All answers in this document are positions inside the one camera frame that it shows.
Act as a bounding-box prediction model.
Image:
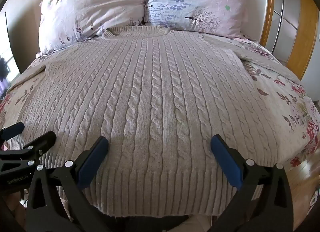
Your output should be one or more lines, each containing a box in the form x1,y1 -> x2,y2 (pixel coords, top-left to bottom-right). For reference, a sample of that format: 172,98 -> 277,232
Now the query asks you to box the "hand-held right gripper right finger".
210,134 -> 294,232

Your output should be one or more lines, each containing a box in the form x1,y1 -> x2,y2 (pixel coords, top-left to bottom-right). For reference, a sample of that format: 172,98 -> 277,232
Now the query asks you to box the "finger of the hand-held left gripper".
0,122 -> 25,145
0,131 -> 57,169

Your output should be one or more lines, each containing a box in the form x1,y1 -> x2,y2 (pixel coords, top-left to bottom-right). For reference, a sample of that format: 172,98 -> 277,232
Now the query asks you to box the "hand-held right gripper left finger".
25,136 -> 110,232

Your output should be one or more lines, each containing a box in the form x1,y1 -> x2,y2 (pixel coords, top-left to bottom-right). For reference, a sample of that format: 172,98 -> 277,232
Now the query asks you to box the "beige cable knit sweater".
9,26 -> 290,217

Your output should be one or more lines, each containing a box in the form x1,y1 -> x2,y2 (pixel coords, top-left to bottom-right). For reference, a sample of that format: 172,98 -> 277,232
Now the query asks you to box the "floral bedspread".
0,30 -> 320,172

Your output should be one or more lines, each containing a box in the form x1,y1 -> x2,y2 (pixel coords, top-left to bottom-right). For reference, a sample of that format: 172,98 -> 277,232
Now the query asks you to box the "pink floral pillow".
39,0 -> 148,55

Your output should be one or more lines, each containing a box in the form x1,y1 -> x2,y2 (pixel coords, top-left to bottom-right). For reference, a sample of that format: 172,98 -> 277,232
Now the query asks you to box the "white headboard with wooden edge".
241,0 -> 276,47

